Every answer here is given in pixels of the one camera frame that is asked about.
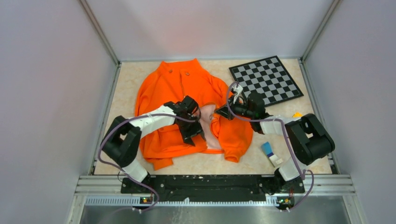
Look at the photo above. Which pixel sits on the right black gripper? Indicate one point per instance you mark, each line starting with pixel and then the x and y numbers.
pixel 224 112

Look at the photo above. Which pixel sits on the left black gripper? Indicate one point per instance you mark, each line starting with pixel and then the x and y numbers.
pixel 196 129

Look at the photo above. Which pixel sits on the orange zip-up jacket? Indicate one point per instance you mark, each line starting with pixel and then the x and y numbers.
pixel 174 81

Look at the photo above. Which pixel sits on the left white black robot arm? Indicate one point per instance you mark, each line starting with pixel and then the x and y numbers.
pixel 121 142

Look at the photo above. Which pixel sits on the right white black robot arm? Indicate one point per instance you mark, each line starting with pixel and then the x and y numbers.
pixel 306 138

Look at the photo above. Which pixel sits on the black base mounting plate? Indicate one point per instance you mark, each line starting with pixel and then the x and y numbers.
pixel 213 188

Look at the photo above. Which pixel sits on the blue and white box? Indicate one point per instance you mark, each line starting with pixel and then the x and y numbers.
pixel 267 149

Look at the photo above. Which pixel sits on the black and grey checkerboard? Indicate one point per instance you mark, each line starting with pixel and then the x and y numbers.
pixel 268 78

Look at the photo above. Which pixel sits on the yellow red toy blocks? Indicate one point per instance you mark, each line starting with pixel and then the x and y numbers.
pixel 297 115

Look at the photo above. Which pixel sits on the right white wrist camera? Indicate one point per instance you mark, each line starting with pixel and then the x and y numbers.
pixel 236 90

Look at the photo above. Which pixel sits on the aluminium frame rail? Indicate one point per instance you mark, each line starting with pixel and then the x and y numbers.
pixel 328 199

